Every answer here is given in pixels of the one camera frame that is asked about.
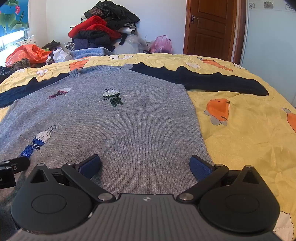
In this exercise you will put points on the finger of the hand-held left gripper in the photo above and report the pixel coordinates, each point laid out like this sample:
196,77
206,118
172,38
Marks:
20,163

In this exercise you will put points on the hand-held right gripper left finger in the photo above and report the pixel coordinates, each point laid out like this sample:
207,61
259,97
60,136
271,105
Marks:
91,166

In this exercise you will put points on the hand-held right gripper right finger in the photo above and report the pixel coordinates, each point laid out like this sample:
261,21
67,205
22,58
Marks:
200,168

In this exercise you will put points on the grey sweater with navy sleeves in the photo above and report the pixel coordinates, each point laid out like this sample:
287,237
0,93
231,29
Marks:
127,129

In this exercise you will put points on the pile of dark and red clothes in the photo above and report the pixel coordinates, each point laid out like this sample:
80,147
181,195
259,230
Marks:
104,25

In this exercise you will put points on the yellow printed bedspread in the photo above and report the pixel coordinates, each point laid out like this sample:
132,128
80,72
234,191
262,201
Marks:
242,139

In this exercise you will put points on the black patterned cloth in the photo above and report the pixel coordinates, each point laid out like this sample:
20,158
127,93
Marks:
4,71

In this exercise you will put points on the leopard print cloth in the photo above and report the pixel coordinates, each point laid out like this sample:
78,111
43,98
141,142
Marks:
19,63

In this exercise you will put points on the orange plastic bag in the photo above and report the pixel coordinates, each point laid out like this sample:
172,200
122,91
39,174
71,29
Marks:
27,53

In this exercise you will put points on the light blue knit sweater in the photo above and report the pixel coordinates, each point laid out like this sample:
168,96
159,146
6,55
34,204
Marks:
90,52

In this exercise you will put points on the white crumpled plastic bag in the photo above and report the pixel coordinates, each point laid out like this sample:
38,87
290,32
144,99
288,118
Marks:
60,55

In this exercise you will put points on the floral pillow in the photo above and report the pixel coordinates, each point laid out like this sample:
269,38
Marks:
29,41

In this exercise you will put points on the window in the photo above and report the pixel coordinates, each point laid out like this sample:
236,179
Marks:
9,41

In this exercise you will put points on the checked cloth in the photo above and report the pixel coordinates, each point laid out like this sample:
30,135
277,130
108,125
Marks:
70,45

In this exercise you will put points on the dark olive cloth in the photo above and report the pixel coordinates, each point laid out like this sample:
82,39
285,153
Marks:
52,44

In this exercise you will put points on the translucent grey plastic bag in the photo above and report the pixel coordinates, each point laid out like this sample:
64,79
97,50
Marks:
134,44

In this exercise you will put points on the pink plastic bag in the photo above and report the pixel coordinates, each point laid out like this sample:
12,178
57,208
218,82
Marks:
161,44

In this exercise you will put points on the brown wooden door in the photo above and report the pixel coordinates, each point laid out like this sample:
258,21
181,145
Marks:
208,34

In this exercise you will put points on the pale wardrobe with floral trim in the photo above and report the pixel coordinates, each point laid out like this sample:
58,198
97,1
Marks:
266,46

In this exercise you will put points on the lotus print window blind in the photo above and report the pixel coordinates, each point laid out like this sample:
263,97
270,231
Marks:
11,18

